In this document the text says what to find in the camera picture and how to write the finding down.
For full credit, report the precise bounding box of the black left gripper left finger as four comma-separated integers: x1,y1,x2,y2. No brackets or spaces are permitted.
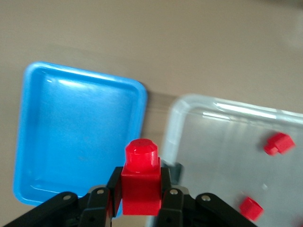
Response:
0,166,124,227

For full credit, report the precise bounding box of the blue plastic tray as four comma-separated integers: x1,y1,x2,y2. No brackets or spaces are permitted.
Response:
12,61,149,206

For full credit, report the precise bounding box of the red toy block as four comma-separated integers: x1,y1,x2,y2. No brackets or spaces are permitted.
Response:
263,132,296,156
239,196,264,222
120,138,163,216

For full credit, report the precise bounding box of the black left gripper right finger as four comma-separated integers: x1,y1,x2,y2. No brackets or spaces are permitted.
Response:
157,166,258,227

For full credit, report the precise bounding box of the clear plastic storage box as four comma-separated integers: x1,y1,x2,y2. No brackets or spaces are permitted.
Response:
144,93,303,227

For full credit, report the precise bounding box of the brown table cover mat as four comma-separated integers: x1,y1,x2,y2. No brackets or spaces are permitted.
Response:
0,0,303,227

